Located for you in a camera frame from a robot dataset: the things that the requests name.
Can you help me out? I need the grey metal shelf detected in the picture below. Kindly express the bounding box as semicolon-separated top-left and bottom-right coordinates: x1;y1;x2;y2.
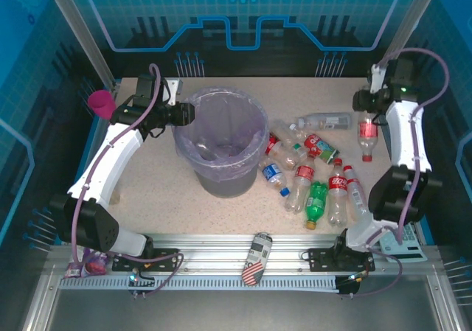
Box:
21;286;454;331

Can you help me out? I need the purple snack bag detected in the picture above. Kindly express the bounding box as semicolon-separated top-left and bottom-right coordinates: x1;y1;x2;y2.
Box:
65;248;110;279

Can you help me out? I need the flag print can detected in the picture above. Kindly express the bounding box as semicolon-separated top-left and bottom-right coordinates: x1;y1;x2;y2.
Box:
241;231;274;287

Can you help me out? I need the pale blue calculator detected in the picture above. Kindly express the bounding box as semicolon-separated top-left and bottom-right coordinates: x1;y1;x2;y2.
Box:
379;222;428;262

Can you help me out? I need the black connector bracket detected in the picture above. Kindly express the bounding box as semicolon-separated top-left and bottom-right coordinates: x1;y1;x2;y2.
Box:
336;271;369;298
127;268;156;299

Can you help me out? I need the green and red can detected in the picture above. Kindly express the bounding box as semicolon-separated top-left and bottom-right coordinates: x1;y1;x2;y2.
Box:
304;133;340;164

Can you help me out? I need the clear bottle white barcode label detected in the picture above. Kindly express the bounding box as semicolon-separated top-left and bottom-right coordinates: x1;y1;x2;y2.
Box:
342;164;373;221

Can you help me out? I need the purple plastic bin liner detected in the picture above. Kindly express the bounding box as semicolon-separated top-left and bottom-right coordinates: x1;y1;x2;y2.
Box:
173;86;270;183

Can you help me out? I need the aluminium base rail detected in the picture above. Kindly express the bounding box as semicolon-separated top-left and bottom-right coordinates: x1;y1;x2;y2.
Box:
51;233;440;275

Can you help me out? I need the clear bottle grey label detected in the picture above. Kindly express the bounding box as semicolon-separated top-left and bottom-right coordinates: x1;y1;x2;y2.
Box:
296;112;353;130

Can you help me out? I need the clear bottle brown residue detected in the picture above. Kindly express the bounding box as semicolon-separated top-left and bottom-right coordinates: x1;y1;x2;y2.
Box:
265;133;298;170

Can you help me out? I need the pink plastic cup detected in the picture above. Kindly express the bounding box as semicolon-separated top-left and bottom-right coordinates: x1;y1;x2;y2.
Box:
87;89;117;121

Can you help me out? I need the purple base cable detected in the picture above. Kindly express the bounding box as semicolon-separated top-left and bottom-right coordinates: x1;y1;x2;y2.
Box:
353;248;403;297
117;251;184;297

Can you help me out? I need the clear cola bottle red label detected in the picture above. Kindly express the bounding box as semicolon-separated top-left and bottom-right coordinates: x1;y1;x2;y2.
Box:
284;153;318;214
327;158;350;228
357;110;380;162

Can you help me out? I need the crushed clear bottle white cap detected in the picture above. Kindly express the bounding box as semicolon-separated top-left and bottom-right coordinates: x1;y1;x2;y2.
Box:
271;119;307;142

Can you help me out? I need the grey plastic bin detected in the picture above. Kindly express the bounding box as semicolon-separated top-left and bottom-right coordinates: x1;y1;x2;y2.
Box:
173;86;270;198

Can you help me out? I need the clear bottle green cap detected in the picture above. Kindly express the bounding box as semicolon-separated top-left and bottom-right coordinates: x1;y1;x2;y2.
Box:
292;142;314;161

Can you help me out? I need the green bottle yellow cap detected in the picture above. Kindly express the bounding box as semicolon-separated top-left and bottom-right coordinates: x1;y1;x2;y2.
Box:
304;181;329;231

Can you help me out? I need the aluminium frame post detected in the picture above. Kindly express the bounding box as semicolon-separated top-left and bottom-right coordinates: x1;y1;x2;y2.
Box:
41;0;117;91
370;0;445;88

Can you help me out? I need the clear bottle blue label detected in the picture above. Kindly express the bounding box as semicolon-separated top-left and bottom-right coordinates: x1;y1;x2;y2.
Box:
260;163;291;198

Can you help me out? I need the slotted grey cable duct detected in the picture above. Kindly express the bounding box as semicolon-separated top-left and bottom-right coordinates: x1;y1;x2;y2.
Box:
58;274;340;290

